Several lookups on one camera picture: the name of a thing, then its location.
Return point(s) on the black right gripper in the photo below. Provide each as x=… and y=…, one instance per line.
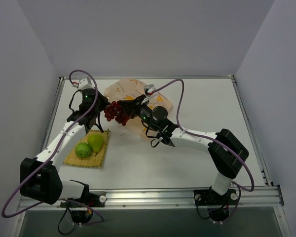
x=128, y=106

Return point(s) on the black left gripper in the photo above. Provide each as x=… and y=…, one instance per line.
x=100, y=104

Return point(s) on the red fake grape bunch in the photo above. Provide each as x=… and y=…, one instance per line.
x=114, y=111

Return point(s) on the translucent banana-print plastic bag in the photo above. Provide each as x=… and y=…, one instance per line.
x=129, y=89

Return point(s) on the green fake pear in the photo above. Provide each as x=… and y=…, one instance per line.
x=95, y=142

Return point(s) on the green fake cabbage ball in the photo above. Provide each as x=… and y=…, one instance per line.
x=83, y=150

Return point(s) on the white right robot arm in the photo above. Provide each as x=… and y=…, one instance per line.
x=225, y=150

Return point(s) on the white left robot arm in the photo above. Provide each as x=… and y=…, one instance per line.
x=39, y=176

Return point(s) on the square bamboo mat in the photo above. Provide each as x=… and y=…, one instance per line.
x=95, y=160

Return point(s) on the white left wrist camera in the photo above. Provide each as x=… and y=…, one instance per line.
x=84, y=83

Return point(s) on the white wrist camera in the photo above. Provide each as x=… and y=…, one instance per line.
x=149, y=93
x=84, y=83

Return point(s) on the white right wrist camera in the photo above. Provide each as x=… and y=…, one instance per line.
x=149, y=93

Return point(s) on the aluminium front rail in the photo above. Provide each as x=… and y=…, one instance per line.
x=181, y=198

